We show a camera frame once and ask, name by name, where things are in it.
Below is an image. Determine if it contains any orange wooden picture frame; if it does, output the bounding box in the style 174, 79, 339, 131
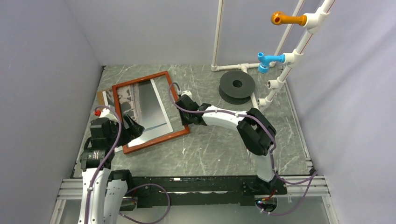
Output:
111, 71, 190, 154

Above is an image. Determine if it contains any landscape photo print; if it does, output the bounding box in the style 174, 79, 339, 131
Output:
117, 79, 174, 147

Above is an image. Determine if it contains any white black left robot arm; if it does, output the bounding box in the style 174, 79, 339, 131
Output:
78, 114, 144, 224

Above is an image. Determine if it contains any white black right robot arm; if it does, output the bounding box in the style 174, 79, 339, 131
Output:
171, 94, 276, 194

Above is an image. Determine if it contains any black filament spool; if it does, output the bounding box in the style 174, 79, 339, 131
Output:
218, 70, 255, 105

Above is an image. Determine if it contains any blue pipe peg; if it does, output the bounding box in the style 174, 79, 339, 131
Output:
257, 52, 286, 74

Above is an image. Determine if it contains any orange pipe peg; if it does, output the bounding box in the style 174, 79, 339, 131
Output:
270, 11, 307, 26

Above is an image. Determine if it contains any white pvc pipe rack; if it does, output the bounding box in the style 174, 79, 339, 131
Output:
211, 0, 335, 110

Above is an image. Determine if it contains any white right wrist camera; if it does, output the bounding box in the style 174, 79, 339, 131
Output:
178, 90, 192, 98

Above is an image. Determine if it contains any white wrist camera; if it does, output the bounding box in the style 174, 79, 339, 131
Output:
94, 108, 117, 121
178, 90, 192, 98

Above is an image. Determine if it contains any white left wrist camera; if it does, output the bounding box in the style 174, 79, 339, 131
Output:
94, 108, 117, 121

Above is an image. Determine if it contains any brown frame backing board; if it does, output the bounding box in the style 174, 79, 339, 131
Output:
97, 89, 114, 107

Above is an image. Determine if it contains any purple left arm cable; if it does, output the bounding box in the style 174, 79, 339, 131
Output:
83, 105, 171, 224

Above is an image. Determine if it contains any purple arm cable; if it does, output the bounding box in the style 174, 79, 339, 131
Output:
83, 105, 171, 224
168, 82, 318, 217

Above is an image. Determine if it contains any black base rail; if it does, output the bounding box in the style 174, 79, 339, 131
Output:
108, 170, 287, 208

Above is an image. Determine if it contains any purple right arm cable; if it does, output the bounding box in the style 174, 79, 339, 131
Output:
168, 82, 318, 217

